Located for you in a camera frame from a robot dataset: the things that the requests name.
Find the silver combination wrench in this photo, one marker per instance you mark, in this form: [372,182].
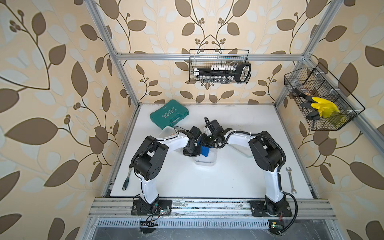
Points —
[289,171]

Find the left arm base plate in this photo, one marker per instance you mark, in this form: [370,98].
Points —
[158,207]

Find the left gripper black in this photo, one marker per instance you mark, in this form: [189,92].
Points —
[197,153]

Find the green plastic tool case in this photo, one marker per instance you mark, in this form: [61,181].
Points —
[169,114]

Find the back black wire basket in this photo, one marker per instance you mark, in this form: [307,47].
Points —
[204,58]

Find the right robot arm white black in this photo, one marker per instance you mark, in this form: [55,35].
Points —
[267,153]

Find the clear lunch box teal seal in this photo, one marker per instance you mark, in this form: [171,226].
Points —
[207,161]

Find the lunch box lid teal seal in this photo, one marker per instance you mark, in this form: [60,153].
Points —
[244,149]

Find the small clear lunch box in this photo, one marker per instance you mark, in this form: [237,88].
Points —
[168,132]

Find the green handled ratchet wrench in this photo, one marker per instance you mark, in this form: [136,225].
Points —
[127,180]

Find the side black wire basket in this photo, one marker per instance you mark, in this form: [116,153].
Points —
[320,82]

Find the blue cleaning cloth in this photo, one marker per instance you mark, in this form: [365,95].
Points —
[205,151]

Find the black pliers in basket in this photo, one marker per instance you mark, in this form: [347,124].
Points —
[309,106]

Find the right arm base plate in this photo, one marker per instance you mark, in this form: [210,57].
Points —
[267,208]

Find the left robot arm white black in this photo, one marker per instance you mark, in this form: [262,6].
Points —
[148,160]

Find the aluminium front rail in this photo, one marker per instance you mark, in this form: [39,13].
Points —
[308,209]

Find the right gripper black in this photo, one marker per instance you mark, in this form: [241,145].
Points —
[203,140]

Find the yellow rubber glove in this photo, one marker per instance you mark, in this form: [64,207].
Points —
[324,108]

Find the black socket set holder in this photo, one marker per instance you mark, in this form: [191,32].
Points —
[238,73]

